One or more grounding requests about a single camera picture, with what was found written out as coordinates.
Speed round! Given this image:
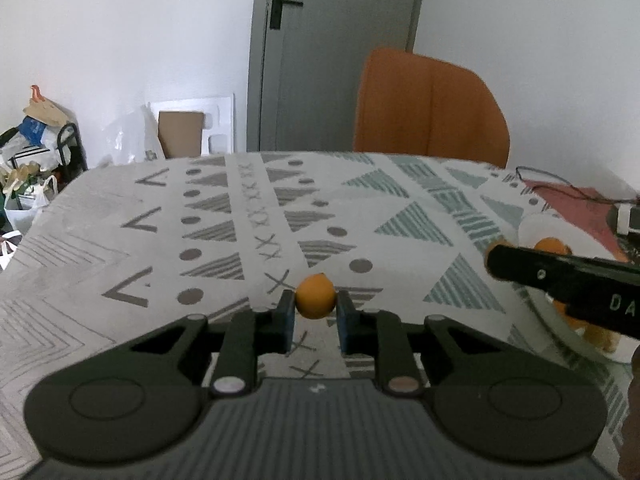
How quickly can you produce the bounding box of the large orange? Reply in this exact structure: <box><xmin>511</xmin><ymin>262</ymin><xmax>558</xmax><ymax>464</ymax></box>
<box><xmin>552</xmin><ymin>299</ymin><xmax>620</xmax><ymax>353</ymax></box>

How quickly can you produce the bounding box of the medium orange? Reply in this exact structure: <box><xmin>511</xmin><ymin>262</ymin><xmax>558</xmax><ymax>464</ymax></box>
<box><xmin>534</xmin><ymin>237</ymin><xmax>573</xmax><ymax>256</ymax></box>

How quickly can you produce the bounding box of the small orange back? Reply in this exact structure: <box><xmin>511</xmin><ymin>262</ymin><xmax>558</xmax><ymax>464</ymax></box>
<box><xmin>295</xmin><ymin>273</ymin><xmax>336</xmax><ymax>320</ymax></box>

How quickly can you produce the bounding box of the red orange mat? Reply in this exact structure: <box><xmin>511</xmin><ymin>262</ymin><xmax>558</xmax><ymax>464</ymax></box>
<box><xmin>525</xmin><ymin>180</ymin><xmax>639</xmax><ymax>264</ymax></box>

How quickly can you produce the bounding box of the white round plate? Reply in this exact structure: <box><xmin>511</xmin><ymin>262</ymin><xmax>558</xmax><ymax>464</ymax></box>
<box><xmin>518</xmin><ymin>214</ymin><xmax>639</xmax><ymax>364</ymax></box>

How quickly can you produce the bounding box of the patterned white tablecloth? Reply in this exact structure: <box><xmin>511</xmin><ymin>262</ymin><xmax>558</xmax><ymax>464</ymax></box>
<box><xmin>1</xmin><ymin>153</ymin><xmax>631</xmax><ymax>479</ymax></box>

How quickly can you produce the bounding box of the white foam board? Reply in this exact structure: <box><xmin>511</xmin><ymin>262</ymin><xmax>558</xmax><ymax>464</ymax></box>
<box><xmin>148</xmin><ymin>94</ymin><xmax>235</xmax><ymax>155</ymax></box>

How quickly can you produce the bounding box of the brown cardboard box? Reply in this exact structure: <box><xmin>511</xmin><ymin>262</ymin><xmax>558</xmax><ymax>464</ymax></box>
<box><xmin>158</xmin><ymin>110</ymin><xmax>205</xmax><ymax>158</ymax></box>

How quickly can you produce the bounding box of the orange chair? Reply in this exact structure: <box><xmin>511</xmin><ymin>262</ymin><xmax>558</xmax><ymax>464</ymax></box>
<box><xmin>352</xmin><ymin>48</ymin><xmax>510</xmax><ymax>168</ymax></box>

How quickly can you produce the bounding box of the pile of bags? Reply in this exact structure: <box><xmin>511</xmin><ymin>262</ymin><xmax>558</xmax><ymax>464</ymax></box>
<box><xmin>1</xmin><ymin>84</ymin><xmax>88</xmax><ymax>269</ymax></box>

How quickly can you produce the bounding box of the grey door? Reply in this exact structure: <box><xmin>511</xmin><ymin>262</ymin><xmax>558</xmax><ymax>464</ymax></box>
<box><xmin>246</xmin><ymin>0</ymin><xmax>422</xmax><ymax>152</ymax></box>

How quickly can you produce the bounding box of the black cable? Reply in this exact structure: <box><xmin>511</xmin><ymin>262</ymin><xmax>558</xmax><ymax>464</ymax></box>
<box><xmin>514</xmin><ymin>164</ymin><xmax>640</xmax><ymax>206</ymax></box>

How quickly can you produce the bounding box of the black door handle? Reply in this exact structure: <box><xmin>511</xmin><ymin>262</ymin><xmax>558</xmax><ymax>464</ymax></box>
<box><xmin>269</xmin><ymin>0</ymin><xmax>304</xmax><ymax>30</ymax></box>

